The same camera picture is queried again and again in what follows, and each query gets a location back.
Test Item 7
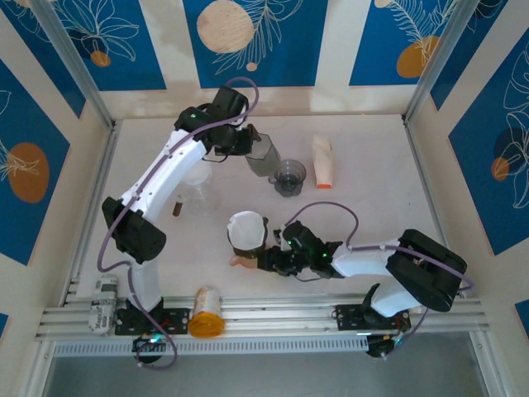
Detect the grey carafe with brown handle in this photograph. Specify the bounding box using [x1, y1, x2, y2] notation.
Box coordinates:
[243, 132, 282, 178]

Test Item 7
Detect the pink translucent carafe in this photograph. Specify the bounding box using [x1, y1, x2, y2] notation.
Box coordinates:
[229, 251, 261, 270]

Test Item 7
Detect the smoke grey plastic dripper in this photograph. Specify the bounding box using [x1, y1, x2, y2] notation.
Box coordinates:
[267, 159, 308, 199]

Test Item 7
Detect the clear plastic dripper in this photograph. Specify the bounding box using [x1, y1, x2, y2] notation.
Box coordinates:
[183, 164, 215, 192]

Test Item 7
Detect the clear carafe with brown handle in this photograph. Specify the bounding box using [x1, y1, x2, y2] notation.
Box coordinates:
[172, 167, 222, 218]

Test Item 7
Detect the coffee filter packet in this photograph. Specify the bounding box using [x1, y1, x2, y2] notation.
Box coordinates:
[312, 133, 334, 190]

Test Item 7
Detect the orange pill bottle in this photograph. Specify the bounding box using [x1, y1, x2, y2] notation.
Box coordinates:
[188, 285, 227, 339]

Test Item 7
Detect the black right controller board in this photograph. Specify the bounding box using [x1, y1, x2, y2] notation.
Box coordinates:
[365, 333, 401, 360]

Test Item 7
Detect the black controller board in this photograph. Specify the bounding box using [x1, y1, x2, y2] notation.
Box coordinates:
[131, 333, 167, 355]
[365, 333, 401, 360]

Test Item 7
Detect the black left controller board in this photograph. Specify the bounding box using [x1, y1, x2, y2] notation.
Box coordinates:
[131, 333, 167, 355]

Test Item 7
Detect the white printed box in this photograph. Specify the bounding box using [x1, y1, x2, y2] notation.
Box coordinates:
[89, 275, 120, 332]

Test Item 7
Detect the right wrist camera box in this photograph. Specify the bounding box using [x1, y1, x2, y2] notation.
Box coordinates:
[282, 221, 318, 251]

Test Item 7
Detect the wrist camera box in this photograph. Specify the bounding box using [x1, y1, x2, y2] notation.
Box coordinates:
[282, 221, 318, 251]
[212, 85, 250, 123]

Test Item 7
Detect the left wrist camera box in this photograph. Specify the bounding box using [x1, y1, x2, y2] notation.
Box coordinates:
[212, 85, 250, 123]

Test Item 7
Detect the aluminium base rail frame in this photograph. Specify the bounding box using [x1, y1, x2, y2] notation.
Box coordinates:
[35, 292, 484, 341]

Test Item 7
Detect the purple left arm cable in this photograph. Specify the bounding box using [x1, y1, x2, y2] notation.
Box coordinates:
[97, 76, 260, 370]

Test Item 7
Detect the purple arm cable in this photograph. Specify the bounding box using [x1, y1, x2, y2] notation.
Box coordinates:
[97, 76, 260, 370]
[286, 200, 476, 359]

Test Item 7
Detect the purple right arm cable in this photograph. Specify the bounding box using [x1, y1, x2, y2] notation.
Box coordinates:
[286, 200, 476, 359]

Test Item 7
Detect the white slotted cable duct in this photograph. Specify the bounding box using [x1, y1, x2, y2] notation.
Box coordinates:
[52, 337, 371, 357]

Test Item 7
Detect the aluminium side rail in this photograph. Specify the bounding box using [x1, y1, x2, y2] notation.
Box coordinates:
[61, 119, 122, 307]
[403, 119, 466, 297]

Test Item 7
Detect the aluminium corner post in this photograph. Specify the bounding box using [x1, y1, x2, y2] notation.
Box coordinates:
[403, 0, 483, 125]
[31, 0, 117, 130]

